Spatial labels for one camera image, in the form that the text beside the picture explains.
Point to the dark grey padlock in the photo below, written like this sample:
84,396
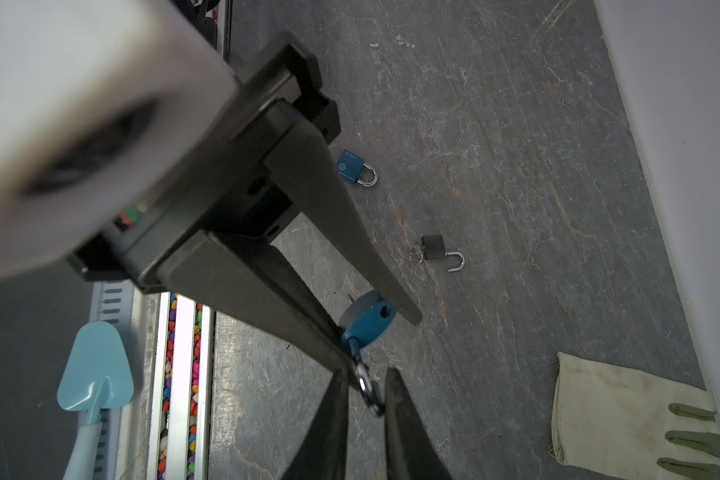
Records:
433,248

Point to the teal garden trowel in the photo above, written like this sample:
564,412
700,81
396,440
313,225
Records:
97,377

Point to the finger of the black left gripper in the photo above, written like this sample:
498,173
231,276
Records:
302,168
252,281

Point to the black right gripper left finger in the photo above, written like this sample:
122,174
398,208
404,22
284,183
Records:
323,452

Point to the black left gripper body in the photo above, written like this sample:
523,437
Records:
223,186

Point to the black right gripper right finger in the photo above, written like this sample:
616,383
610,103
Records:
409,451

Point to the tiny silver key with ring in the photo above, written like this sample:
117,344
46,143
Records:
369,388

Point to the beige fabric glove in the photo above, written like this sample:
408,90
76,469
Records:
630,424

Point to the small blue padlock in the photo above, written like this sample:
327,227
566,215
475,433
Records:
365,320

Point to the white slotted cable duct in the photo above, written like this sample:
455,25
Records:
112,302

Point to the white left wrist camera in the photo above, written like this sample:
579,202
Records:
99,100

